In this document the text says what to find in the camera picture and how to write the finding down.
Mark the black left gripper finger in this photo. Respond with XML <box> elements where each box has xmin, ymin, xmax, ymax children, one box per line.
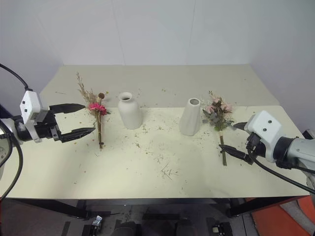
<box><xmin>60</xmin><ymin>127</ymin><xmax>96</xmax><ymax>144</ymax></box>
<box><xmin>48</xmin><ymin>104</ymin><xmax>86</xmax><ymax>115</ymax></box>

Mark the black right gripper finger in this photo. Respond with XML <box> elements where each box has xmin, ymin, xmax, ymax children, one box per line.
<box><xmin>219</xmin><ymin>145</ymin><xmax>247</xmax><ymax>161</ymax></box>
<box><xmin>232</xmin><ymin>120</ymin><xmax>250</xmax><ymax>131</ymax></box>

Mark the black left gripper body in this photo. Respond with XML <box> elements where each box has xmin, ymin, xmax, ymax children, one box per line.
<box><xmin>33</xmin><ymin>105</ymin><xmax>62</xmax><ymax>144</ymax></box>

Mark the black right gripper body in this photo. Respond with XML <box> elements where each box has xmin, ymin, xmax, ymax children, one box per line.
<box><xmin>244</xmin><ymin>132</ymin><xmax>268</xmax><ymax>165</ymax></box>

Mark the white faceted ceramic vase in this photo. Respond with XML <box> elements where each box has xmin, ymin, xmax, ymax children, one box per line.
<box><xmin>180</xmin><ymin>97</ymin><xmax>202</xmax><ymax>136</ymax></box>

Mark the white bottle-shaped ceramic vase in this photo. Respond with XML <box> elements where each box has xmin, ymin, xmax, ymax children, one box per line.
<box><xmin>117</xmin><ymin>91</ymin><xmax>143</xmax><ymax>130</ymax></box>

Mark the red flower dried grass bouquet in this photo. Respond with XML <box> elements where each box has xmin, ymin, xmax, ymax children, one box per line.
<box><xmin>75</xmin><ymin>71</ymin><xmax>112</xmax><ymax>150</ymax></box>

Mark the pink flower bouquet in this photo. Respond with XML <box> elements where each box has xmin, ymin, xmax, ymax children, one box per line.
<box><xmin>201</xmin><ymin>90</ymin><xmax>235</xmax><ymax>167</ymax></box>

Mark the orange floor object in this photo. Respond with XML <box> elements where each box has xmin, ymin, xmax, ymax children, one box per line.
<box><xmin>250</xmin><ymin>196</ymin><xmax>315</xmax><ymax>236</ymax></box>

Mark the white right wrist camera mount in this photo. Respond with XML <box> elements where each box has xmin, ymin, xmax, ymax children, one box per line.
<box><xmin>247</xmin><ymin>110</ymin><xmax>284</xmax><ymax>163</ymax></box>

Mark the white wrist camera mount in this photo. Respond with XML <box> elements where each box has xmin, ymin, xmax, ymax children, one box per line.
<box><xmin>247</xmin><ymin>110</ymin><xmax>284</xmax><ymax>163</ymax></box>
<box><xmin>20</xmin><ymin>90</ymin><xmax>48</xmax><ymax>144</ymax></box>

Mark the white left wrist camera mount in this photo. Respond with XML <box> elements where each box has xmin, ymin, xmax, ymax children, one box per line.
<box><xmin>20</xmin><ymin>90</ymin><xmax>48</xmax><ymax>144</ymax></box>

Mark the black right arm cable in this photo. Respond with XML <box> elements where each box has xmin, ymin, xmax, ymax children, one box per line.
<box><xmin>247</xmin><ymin>147</ymin><xmax>315</xmax><ymax>194</ymax></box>

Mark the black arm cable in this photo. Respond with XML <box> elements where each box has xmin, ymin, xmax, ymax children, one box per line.
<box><xmin>0</xmin><ymin>63</ymin><xmax>34</xmax><ymax>200</ymax></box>
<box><xmin>247</xmin><ymin>147</ymin><xmax>315</xmax><ymax>194</ymax></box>

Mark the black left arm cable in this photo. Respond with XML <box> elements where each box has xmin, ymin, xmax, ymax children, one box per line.
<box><xmin>0</xmin><ymin>63</ymin><xmax>34</xmax><ymax>200</ymax></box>

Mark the black metal table frame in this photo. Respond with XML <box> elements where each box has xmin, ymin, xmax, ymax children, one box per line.
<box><xmin>4</xmin><ymin>196</ymin><xmax>307</xmax><ymax>220</ymax></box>

